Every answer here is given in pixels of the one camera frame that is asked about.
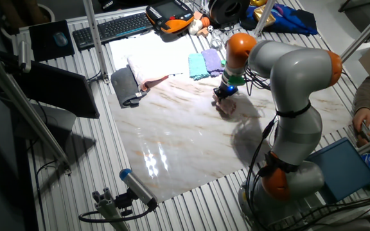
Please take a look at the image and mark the orange and black teach pendant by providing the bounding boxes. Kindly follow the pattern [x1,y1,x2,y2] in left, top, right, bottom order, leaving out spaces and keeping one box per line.
[145,0,195,35]

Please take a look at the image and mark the blue box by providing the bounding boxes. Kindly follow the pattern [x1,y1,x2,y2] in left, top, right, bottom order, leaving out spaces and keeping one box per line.
[301,137,370,205]

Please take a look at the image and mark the person's hand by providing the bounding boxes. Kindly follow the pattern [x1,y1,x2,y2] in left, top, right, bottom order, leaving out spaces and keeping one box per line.
[351,107,370,133]

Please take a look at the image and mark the black filament spool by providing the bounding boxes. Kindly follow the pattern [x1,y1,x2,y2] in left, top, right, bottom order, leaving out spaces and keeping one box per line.
[207,0,251,27]

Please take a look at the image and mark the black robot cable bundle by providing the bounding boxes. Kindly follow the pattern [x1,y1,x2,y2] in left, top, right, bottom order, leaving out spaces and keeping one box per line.
[243,115,279,231]

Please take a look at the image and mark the white round pot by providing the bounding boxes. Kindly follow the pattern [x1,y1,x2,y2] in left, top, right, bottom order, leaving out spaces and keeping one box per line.
[36,3,57,24]

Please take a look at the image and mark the black camera cable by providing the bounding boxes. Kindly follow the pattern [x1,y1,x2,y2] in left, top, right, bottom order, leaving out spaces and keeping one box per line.
[78,205,154,224]

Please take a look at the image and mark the black floor cables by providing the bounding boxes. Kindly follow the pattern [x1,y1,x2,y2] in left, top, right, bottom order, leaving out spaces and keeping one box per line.
[279,196,370,231]

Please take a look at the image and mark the grey towel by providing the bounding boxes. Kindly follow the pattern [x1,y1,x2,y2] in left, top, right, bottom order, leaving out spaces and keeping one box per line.
[110,65,151,108]

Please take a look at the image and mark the small pink cloth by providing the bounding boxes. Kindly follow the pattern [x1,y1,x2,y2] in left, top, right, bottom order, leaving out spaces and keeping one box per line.
[211,95,238,116]

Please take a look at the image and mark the computer mouse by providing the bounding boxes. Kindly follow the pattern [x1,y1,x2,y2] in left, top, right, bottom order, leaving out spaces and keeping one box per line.
[53,31,69,47]

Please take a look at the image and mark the teal cloth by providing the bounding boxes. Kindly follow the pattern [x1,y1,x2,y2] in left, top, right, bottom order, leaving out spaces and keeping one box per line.
[188,53,211,81]

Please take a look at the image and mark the blue cloth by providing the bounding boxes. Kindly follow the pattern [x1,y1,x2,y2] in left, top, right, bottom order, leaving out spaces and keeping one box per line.
[240,3,319,37]

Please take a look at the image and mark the black monitor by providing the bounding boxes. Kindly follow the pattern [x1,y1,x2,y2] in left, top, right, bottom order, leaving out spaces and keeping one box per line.
[10,60,101,120]

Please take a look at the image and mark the black mouse pad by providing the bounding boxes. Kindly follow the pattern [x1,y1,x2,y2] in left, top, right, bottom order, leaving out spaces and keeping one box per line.
[28,19,76,62]

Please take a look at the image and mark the large peach towel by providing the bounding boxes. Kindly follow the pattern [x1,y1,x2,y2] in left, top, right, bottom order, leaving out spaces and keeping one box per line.
[126,54,183,92]

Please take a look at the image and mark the aluminium camera mount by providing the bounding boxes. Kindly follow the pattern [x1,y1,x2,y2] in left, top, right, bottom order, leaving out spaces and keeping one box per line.
[91,187,134,231]

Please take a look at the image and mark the purple cloth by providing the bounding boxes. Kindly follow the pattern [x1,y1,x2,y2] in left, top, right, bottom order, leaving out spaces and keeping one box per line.
[200,47,225,78]

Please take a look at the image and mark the silver camera with blue end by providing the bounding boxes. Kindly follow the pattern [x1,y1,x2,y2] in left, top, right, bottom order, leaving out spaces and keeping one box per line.
[119,167,159,212]

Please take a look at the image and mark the aluminium frame post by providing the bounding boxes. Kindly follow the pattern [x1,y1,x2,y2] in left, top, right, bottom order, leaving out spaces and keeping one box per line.
[82,0,110,85]
[252,0,276,38]

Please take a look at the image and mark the silver camera on beam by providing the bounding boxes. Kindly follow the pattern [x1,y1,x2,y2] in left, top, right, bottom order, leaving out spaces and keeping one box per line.
[17,40,32,74]

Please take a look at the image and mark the gold foil object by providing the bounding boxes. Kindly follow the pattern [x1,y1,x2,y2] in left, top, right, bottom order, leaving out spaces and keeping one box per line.
[252,4,277,27]

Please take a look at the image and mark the white garlic toy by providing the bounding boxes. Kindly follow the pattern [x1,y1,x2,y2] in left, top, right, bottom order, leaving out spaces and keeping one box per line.
[188,19,204,36]

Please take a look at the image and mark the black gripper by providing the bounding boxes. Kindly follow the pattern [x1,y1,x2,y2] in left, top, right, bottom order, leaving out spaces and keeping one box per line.
[213,83,239,100]

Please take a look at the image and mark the black keyboard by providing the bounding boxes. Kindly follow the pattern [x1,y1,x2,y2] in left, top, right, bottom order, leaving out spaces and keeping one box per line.
[72,12,154,51]

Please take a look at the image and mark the small phone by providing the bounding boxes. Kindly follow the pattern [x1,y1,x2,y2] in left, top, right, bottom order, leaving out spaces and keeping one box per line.
[359,123,370,142]

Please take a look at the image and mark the empty clear glass beaker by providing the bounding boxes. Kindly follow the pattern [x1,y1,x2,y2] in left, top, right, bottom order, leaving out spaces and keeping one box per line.
[209,37,224,51]

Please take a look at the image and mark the printed paper sheets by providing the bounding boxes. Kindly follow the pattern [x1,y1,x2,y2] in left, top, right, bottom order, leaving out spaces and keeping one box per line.
[109,31,196,72]

